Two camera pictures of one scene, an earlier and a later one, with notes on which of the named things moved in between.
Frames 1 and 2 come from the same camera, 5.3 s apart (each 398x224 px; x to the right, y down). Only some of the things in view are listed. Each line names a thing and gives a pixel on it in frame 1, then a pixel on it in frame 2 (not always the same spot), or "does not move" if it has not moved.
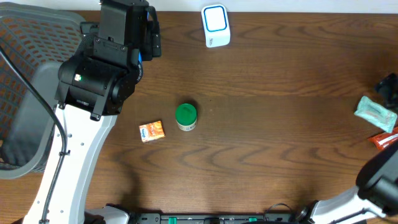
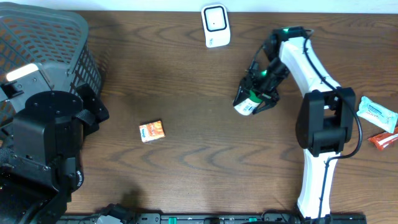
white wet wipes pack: x=375 y=114 does not move
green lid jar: x=186 y=117 to x=248 y=106
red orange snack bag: x=384 y=140 does not move
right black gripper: x=387 y=86 to x=248 y=82
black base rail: x=216 y=218 does not move
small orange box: x=152 y=131 does not move
